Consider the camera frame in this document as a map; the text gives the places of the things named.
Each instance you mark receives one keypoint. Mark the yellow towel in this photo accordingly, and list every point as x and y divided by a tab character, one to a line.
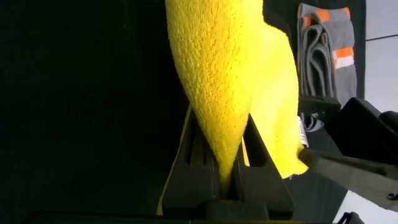
217	62

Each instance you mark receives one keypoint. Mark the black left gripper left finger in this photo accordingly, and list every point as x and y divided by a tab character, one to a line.
192	180

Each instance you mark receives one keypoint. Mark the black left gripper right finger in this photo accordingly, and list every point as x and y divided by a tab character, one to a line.
264	186

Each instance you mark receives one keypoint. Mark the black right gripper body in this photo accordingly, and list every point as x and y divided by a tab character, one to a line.
360	130

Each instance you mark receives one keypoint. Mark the grey towel with orange marks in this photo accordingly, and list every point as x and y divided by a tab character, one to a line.
339	34

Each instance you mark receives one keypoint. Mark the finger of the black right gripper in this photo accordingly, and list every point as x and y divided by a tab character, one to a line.
357	183
357	166

